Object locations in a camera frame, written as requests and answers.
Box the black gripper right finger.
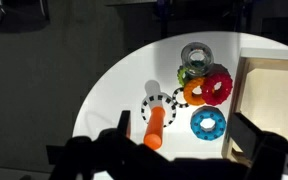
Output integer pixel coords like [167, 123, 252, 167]
[228, 111, 272, 162]

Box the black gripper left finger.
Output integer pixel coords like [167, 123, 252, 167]
[117, 109, 132, 139]

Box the blue studded toy ring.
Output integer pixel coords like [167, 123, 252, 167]
[189, 106, 227, 142]

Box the wooden slatted crate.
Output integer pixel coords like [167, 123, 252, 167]
[220, 47, 288, 168]

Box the orange post striped base stacker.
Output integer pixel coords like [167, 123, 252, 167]
[140, 92, 178, 151]

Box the red knobby toy ring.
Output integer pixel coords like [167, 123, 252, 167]
[201, 72, 234, 107]

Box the small black white striped ring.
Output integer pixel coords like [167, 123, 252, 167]
[171, 86, 191, 109]

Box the orange knobby toy ring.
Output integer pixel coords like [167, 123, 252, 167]
[182, 77, 208, 107]

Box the green knobby toy ring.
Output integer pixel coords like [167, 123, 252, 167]
[176, 65, 194, 87]

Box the clear plastic toy ring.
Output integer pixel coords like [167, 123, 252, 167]
[180, 41, 215, 77]

